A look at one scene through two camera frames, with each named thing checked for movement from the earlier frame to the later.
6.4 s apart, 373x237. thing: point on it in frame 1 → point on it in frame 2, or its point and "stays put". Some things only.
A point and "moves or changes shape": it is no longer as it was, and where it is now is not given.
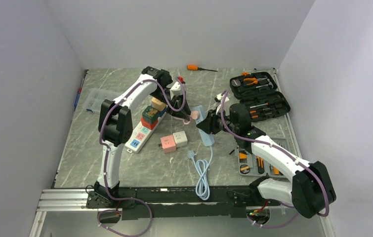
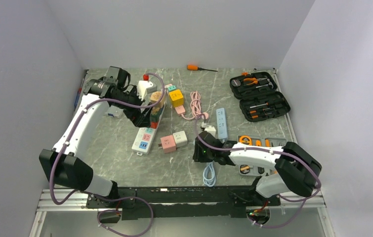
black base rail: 136,203 stays put
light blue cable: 202,188 → 212,181
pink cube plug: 168,143 stays put
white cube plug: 180,138 stays put
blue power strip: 207,139 moves or changes shape
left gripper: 184,113 → 139,119
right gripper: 209,124 → 198,155
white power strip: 140,137 moves or changes shape
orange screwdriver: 195,67 stays put
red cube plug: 147,125 stays put
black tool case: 258,91 stays put
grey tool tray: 248,164 stays put
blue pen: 77,97 stays put
